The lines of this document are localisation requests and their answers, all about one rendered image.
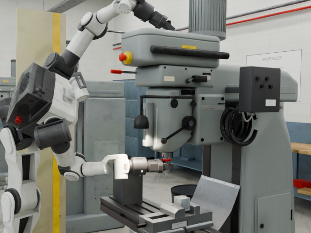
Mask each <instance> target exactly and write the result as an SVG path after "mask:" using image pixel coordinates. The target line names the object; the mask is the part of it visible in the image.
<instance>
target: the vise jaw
mask: <svg viewBox="0 0 311 233"><path fill-rule="evenodd" d="M160 212H162V213H164V214H166V215H169V216H171V217H173V218H180V217H184V216H185V208H183V207H181V206H178V205H176V204H174V203H171V202H165V203H163V204H162V205H161V206H160Z"/></svg>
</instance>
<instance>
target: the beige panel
mask: <svg viewBox="0 0 311 233"><path fill-rule="evenodd" d="M15 23H16V86H17V84H18V82H19V79H20V77H21V75H22V73H23V72H24V71H25V70H26V69H27V68H28V67H29V66H30V65H31V64H32V63H33V62H34V63H36V64H38V65H40V66H41V67H43V65H44V63H45V61H46V59H47V57H48V56H49V55H50V54H51V53H52V52H57V53H58V54H59V55H60V56H61V55H62V54H63V52H64V51H65V49H66V14H62V13H55V12H46V11H39V10H32V9H24V8H16V9H15ZM40 158H41V159H40V163H39V166H38V169H37V184H36V187H38V188H39V190H40V192H41V208H40V217H39V219H38V221H37V223H36V225H35V227H34V229H33V231H32V233H66V178H65V177H64V176H63V175H61V174H60V172H59V170H58V163H57V161H56V159H55V157H54V154H53V152H52V150H51V147H48V148H44V149H43V150H40Z"/></svg>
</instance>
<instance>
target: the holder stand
mask: <svg viewBox="0 0 311 233"><path fill-rule="evenodd" d="M113 196H114V197H115V198H116V199H117V200H118V201H119V202H120V203H121V204H122V205H130V204H141V203H143V175H141V176H139V175H131V174H130V173H128V179H124V180H123V179H121V180H120V179H118V180H116V179H115V172H114V171H113Z"/></svg>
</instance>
